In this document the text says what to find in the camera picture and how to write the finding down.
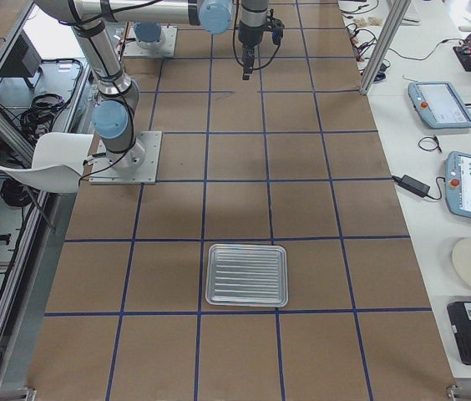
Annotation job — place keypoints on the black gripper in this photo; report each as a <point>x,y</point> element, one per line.
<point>248,37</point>

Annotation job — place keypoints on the aluminium frame post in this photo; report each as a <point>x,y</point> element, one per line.
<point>385,38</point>

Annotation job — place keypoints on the black power adapter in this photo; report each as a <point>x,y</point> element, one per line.
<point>412,185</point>

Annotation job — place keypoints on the white chair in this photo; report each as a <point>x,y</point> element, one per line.
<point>57,163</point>

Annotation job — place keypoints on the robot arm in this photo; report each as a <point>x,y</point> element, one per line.
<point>113,118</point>
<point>148,35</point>

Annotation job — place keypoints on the far teach pendant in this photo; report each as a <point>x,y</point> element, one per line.
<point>439,106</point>

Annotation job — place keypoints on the silver ribbed metal tray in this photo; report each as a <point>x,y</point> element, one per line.
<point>247,275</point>

